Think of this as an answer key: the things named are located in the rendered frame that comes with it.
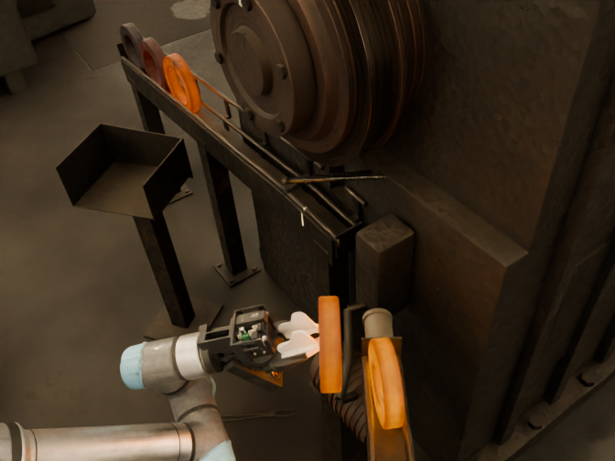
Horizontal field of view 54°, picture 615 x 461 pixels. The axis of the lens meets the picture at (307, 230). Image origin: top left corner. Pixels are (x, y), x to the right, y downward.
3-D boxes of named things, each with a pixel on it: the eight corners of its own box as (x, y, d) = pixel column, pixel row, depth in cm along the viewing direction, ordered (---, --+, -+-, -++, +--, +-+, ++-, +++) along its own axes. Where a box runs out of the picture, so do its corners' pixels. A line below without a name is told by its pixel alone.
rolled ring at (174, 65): (156, 58, 189) (166, 55, 190) (179, 114, 195) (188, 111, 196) (173, 53, 173) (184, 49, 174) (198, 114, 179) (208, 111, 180)
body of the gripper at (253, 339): (264, 340, 91) (192, 355, 94) (285, 370, 97) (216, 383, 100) (267, 301, 97) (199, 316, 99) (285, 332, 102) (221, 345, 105)
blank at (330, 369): (338, 275, 99) (317, 276, 99) (342, 348, 87) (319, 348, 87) (337, 339, 109) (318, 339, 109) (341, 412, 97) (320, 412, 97)
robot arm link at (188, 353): (193, 388, 101) (199, 348, 107) (218, 383, 100) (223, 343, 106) (172, 364, 96) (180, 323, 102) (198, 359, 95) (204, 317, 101)
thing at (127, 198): (160, 288, 218) (100, 123, 167) (225, 305, 210) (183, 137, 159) (130, 333, 204) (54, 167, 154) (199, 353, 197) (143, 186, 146)
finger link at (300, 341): (326, 331, 91) (269, 343, 93) (337, 353, 95) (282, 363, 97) (326, 316, 93) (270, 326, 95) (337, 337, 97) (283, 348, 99)
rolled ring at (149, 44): (154, 48, 184) (164, 44, 185) (133, 34, 197) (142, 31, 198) (171, 102, 195) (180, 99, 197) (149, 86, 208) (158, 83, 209)
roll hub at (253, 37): (242, 90, 126) (221, -48, 107) (320, 153, 109) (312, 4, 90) (220, 99, 124) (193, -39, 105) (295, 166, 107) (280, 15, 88)
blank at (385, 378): (389, 402, 115) (372, 404, 115) (383, 325, 112) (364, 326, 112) (408, 444, 100) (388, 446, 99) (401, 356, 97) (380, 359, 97)
